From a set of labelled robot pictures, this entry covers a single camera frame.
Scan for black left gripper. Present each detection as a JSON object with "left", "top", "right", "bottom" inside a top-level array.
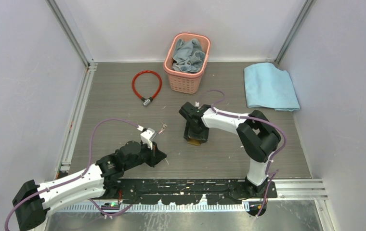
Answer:
[{"left": 124, "top": 140, "right": 166, "bottom": 170}]

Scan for brass padlock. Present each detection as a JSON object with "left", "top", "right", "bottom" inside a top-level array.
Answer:
[{"left": 187, "top": 139, "right": 201, "bottom": 146}]

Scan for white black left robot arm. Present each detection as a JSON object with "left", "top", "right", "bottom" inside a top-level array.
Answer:
[{"left": 12, "top": 141, "right": 167, "bottom": 231}]

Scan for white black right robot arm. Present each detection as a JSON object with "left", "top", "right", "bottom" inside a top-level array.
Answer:
[{"left": 179, "top": 102, "right": 281, "bottom": 198}]

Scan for small keys with pink tag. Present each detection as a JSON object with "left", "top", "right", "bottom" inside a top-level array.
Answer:
[{"left": 158, "top": 123, "right": 168, "bottom": 134}]

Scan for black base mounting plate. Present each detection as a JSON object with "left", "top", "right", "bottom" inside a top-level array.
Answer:
[{"left": 100, "top": 179, "right": 277, "bottom": 205}]

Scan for grey cloth in basket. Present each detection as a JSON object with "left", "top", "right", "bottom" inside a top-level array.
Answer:
[{"left": 172, "top": 38, "right": 206, "bottom": 74}]

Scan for pink plastic basket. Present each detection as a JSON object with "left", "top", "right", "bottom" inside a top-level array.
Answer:
[{"left": 163, "top": 33, "right": 211, "bottom": 94}]

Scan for light blue folded towel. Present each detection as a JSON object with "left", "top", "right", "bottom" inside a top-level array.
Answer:
[{"left": 244, "top": 63, "right": 300, "bottom": 112}]

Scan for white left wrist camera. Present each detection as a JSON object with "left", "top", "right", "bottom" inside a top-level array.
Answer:
[{"left": 137, "top": 125, "right": 157, "bottom": 150}]

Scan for red cable lock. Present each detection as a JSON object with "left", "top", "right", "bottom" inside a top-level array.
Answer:
[{"left": 131, "top": 70, "right": 163, "bottom": 107}]

